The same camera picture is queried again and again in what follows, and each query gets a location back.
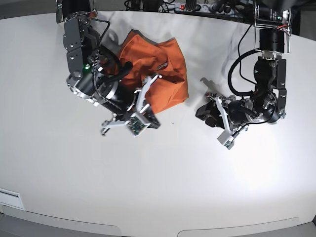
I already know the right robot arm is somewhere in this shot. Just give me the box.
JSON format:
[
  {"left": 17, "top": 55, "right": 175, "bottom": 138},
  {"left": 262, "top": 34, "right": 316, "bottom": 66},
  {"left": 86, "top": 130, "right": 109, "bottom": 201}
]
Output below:
[{"left": 56, "top": 0, "right": 161, "bottom": 136}]

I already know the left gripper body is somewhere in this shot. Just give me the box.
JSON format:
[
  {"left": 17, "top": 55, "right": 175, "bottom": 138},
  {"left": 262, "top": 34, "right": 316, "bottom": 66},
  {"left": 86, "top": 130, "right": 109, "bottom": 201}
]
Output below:
[{"left": 228, "top": 95, "right": 257, "bottom": 131}]

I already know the orange T-shirt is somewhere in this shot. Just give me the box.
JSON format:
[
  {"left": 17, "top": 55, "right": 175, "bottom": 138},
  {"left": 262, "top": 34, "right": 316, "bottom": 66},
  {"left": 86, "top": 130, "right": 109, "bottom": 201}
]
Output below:
[{"left": 118, "top": 29, "right": 190, "bottom": 115}]

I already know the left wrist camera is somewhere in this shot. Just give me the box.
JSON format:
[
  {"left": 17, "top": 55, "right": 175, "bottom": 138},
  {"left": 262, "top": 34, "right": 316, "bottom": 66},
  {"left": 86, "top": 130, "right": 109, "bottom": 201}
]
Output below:
[{"left": 217, "top": 130, "right": 235, "bottom": 150}]

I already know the white label sticker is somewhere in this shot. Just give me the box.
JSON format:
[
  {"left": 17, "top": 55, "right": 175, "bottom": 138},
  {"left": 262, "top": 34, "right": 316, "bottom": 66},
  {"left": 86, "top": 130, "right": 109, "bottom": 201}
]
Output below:
[{"left": 0, "top": 189, "right": 25, "bottom": 211}]

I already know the power strip with red switch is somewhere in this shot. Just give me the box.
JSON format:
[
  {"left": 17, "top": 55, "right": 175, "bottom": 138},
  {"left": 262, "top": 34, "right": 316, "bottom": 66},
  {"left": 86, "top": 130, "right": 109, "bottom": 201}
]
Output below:
[{"left": 158, "top": 0, "right": 249, "bottom": 18}]

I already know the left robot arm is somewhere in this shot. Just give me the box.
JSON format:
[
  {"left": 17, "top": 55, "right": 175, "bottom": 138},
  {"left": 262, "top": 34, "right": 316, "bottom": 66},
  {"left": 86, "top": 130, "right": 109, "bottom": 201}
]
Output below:
[{"left": 195, "top": 0, "right": 292, "bottom": 137}]

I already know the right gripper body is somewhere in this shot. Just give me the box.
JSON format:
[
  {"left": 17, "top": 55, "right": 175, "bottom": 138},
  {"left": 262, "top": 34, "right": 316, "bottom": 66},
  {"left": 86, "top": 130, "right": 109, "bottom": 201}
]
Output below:
[{"left": 100, "top": 81, "right": 160, "bottom": 129}]

